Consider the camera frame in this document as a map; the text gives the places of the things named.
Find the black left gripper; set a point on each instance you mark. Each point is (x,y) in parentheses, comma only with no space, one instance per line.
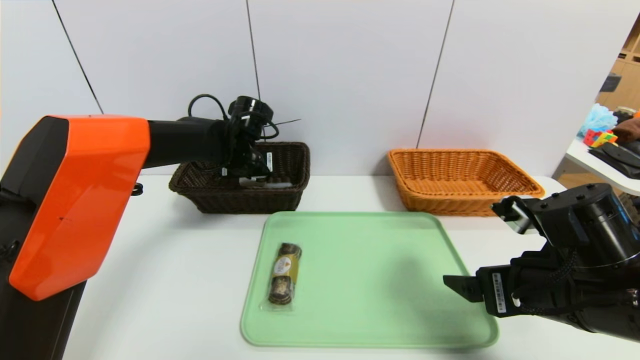
(266,164)

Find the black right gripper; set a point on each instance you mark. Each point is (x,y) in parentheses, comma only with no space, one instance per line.
(498,292)

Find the white soap bar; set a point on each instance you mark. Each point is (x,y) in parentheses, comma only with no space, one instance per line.
(250,181)

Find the Ferrero Rocher chocolate pack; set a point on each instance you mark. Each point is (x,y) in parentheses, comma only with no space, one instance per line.
(284,272)

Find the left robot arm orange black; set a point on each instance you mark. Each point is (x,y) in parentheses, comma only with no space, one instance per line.
(80,200)

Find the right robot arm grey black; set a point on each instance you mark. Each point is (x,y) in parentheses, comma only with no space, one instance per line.
(595,260)

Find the dark brown wicker basket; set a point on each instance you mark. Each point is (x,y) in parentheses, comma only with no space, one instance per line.
(240,200)

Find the orange wicker basket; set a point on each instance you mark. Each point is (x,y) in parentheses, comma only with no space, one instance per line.
(460,175)

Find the light green plastic tray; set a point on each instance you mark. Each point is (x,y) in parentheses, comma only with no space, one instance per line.
(375,300)

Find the white side table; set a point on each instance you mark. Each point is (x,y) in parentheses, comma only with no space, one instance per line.
(585,162)

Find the colourful puzzle cube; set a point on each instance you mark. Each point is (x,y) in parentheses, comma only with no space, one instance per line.
(599,138)

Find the blue fluffy bath sponge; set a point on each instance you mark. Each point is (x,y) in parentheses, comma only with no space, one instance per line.
(597,120)

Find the brown cloth item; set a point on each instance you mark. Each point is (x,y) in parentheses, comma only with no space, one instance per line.
(629,131)

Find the wooden shelf unit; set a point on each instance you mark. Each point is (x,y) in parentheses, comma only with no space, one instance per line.
(627,75)

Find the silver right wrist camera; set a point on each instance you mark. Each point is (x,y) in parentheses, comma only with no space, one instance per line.
(515,215)

